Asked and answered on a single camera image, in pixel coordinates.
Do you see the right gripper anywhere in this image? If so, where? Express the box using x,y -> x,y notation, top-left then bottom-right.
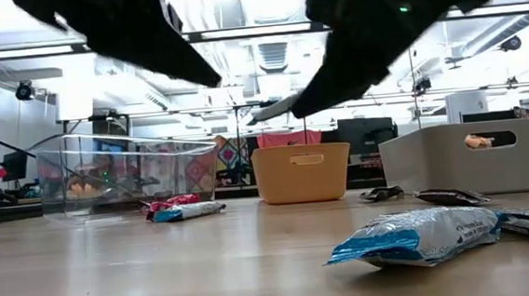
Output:
281,0 -> 508,119

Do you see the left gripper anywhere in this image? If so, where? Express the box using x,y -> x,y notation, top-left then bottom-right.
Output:
10,0 -> 223,101

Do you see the blue white Hershey's candy bar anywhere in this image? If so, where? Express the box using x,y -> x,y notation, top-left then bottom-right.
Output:
149,199 -> 228,224
244,92 -> 304,127
320,201 -> 506,276

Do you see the red KitKat candy bar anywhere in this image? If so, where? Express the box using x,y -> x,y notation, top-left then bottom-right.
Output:
142,193 -> 204,218

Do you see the black computer monitor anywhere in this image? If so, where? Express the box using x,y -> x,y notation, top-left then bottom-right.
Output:
335,114 -> 400,157

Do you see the pink cloth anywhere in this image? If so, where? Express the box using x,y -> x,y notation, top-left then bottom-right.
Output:
256,128 -> 324,149

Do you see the black ceiling spotlight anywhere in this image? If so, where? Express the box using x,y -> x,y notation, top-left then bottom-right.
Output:
412,75 -> 432,95
498,34 -> 523,53
13,79 -> 37,103

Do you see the yellow plastic basket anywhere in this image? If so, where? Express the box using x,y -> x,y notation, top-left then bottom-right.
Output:
250,141 -> 356,208

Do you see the colourful patchwork quilt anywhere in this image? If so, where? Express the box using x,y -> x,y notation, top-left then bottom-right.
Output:
214,134 -> 254,188

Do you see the person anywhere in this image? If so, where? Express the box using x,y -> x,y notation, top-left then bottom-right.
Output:
66,151 -> 124,200

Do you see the grey plastic basket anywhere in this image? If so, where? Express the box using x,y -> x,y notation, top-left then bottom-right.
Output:
376,117 -> 529,203

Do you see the white cylinder appliance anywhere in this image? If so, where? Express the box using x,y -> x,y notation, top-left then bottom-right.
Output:
443,88 -> 491,126

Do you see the small tan object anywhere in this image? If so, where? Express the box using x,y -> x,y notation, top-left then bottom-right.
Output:
463,132 -> 497,151

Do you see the clear plastic bin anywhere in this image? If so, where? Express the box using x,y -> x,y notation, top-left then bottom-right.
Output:
33,123 -> 224,225

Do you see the wide black monitor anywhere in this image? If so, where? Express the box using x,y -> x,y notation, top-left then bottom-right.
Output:
460,109 -> 519,125

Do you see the small black monitor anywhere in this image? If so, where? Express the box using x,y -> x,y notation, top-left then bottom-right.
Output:
0,149 -> 31,182

